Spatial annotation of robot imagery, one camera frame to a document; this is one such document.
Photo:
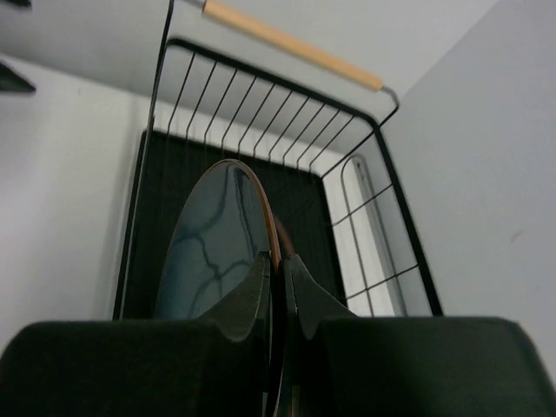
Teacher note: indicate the left wooden rack handle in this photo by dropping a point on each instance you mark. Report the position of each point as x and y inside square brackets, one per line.
[280, 40]

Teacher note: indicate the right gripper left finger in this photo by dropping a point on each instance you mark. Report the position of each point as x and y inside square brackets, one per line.
[214, 365]

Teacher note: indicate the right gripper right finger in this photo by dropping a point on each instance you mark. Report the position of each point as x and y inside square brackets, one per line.
[342, 364]

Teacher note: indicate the black wire dish rack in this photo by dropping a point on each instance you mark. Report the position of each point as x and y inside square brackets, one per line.
[325, 166]

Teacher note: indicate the teal plate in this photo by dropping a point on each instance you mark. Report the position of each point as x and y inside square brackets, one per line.
[224, 266]

